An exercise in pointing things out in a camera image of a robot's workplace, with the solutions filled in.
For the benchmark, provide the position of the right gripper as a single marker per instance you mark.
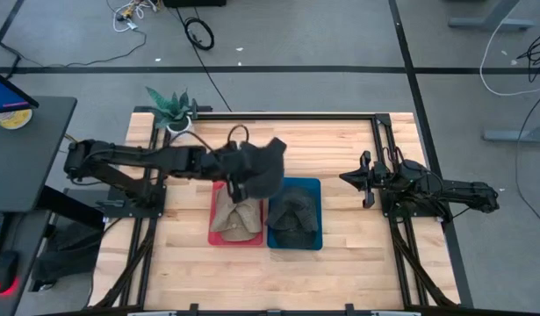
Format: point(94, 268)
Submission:
point(368, 197)

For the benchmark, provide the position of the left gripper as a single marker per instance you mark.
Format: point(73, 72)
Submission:
point(236, 188)

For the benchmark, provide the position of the tan hat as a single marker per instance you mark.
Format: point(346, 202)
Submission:
point(236, 221)
point(254, 204)

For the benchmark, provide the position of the dark grey hat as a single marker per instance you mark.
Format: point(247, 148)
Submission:
point(293, 210)
point(263, 171)

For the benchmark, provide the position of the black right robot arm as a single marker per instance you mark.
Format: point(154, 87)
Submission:
point(449, 193)

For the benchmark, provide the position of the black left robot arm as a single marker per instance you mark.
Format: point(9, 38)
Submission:
point(133, 155)

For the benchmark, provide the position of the blue plastic bin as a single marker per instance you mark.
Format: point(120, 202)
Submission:
point(311, 182)

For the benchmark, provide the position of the red plastic bin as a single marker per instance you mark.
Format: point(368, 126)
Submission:
point(214, 239)

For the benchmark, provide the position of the potted plant white pot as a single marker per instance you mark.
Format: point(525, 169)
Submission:
point(175, 112)

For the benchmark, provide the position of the office chair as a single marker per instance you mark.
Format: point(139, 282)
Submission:
point(67, 259)

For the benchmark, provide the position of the black box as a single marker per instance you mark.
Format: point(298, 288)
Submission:
point(195, 3)

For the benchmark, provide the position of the black desk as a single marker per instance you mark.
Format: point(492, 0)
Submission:
point(28, 153)

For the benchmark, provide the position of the black computer mouse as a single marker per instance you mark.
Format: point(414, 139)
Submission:
point(4, 272)

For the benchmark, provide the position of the computer monitor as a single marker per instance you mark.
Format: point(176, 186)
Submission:
point(6, 94)

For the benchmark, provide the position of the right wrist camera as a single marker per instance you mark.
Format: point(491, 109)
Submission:
point(381, 176)

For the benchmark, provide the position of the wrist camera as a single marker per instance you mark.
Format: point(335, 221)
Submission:
point(217, 162)
point(381, 176)

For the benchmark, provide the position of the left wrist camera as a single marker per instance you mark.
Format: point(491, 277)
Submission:
point(217, 162)

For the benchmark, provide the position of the black table frame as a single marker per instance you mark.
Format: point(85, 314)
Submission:
point(296, 117)

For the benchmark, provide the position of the white metal bracket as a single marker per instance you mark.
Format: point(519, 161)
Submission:
point(390, 313)
point(153, 313)

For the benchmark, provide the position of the grey desk leg frame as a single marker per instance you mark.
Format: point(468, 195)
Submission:
point(515, 134)
point(489, 23)

